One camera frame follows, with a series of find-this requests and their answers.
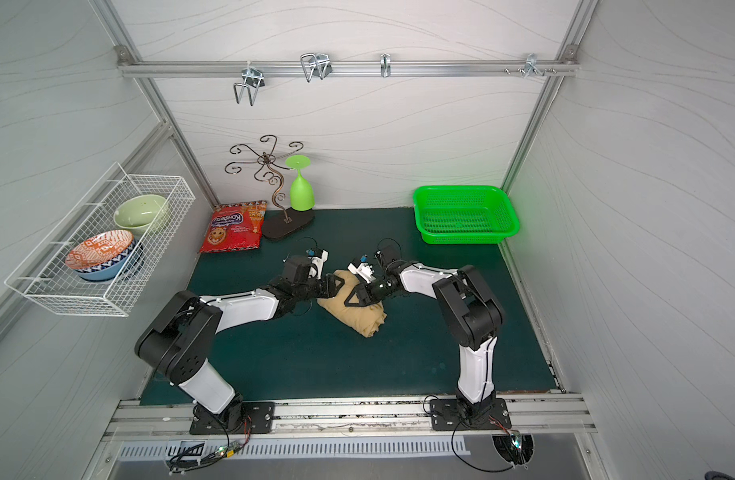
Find tan long pants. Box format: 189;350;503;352
318;270;387;338

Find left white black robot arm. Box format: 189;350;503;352
135;250;346;416

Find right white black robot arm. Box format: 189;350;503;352
345;246;505;413

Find dark metal scroll stand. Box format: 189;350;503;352
224;134;315;241

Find red snack bag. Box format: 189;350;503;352
200;200;267;254

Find green plastic goblet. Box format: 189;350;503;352
286;155;315;211

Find dark green table mat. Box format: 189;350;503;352
138;207;559;407

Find green plastic basket tray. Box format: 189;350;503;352
413;185;521;245

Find light green ceramic bowl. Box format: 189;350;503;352
113;194;171;238

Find orange blue patterned bowl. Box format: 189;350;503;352
65;230;137;282

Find double prong metal hook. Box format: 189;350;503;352
233;63;266;106

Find metal clip hook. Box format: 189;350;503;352
300;52;333;83

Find white vent grille strip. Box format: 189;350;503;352
117;436;471;463

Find right end metal hook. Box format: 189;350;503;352
503;54;557;78

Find left black mount plate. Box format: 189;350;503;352
189;401;276;436

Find black mount plate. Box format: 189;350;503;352
189;401;276;436
427;397;513;432

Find right black mount plate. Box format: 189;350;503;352
427;397;513;432

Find left cable bundle with board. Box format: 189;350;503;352
166;413;254;475

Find white wire wall basket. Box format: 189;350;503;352
5;164;196;317

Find small metal bracket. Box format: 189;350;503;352
379;53;391;78

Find right black cable with board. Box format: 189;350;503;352
447;419;535;475

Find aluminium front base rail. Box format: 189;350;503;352
103;392;597;441

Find aluminium top rail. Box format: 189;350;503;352
118;57;581;80

